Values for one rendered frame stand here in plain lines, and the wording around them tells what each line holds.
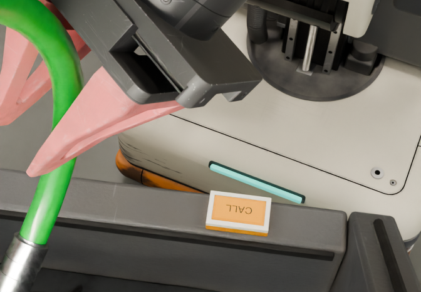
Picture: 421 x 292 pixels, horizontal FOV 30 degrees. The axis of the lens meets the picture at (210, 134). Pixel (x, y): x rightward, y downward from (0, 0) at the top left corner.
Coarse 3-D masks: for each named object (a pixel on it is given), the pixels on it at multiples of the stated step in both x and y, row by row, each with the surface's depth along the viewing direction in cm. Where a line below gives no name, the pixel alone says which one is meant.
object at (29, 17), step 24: (0, 0) 26; (24, 0) 27; (24, 24) 28; (48, 24) 29; (48, 48) 30; (72, 48) 32; (72, 72) 33; (72, 96) 34; (72, 168) 37; (48, 192) 37; (48, 216) 37
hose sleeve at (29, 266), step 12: (12, 240) 38; (24, 240) 37; (12, 252) 37; (24, 252) 37; (36, 252) 37; (12, 264) 37; (24, 264) 37; (36, 264) 38; (0, 276) 38; (12, 276) 37; (24, 276) 38; (0, 288) 38; (12, 288) 38; (24, 288) 38
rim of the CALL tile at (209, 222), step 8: (216, 192) 64; (224, 192) 64; (264, 200) 64; (208, 208) 63; (208, 216) 63; (208, 224) 63; (216, 224) 62; (224, 224) 62; (232, 224) 62; (240, 224) 62; (248, 224) 62; (264, 224) 62
